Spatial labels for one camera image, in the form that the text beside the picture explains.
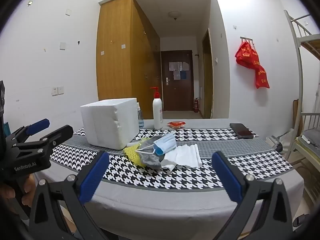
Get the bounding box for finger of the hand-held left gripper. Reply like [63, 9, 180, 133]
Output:
[5, 119, 50, 145]
[12, 124, 74, 153]

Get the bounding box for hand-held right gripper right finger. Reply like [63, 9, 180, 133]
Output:
[212, 151, 293, 240]

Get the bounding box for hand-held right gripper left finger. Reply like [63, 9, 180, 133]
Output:
[29, 151, 110, 240]

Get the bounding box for yellow foam fruit net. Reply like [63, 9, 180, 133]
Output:
[123, 144, 147, 167]

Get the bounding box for white foam box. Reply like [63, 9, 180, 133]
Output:
[80, 97, 140, 150]

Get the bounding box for grey sock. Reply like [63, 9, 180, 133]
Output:
[139, 137, 177, 172]

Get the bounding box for blue face mask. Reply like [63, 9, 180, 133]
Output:
[135, 133, 177, 155]

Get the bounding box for person's left hand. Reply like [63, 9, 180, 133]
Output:
[0, 175, 35, 208]

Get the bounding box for houndstooth cloth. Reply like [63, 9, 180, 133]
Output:
[50, 127, 300, 189]

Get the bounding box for black smartphone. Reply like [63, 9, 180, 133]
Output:
[229, 123, 254, 139]

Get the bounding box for grey table cover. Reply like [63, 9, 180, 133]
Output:
[35, 118, 304, 233]

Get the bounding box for blue spray bottle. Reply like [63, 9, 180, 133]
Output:
[136, 102, 145, 128]

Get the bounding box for dark slipper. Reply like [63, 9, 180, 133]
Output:
[292, 214, 309, 228]

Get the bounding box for white pump bottle red cap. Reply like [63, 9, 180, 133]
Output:
[149, 87, 163, 130]

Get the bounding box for grey folded bedding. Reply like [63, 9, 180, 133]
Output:
[299, 127, 320, 153]

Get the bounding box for wooden board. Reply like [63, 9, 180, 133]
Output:
[292, 99, 299, 130]

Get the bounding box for wooden wardrobe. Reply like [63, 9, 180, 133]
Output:
[96, 0, 161, 119]

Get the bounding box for wooden side door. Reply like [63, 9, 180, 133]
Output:
[202, 29, 213, 119]

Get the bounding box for dark brown door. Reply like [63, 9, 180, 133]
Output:
[161, 50, 193, 111]

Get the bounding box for white paper notices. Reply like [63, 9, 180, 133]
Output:
[169, 62, 189, 80]

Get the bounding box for red plastic bags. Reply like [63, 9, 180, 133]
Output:
[234, 41, 270, 89]

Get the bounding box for white bunk bed frame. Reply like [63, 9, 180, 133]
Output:
[284, 10, 320, 160]

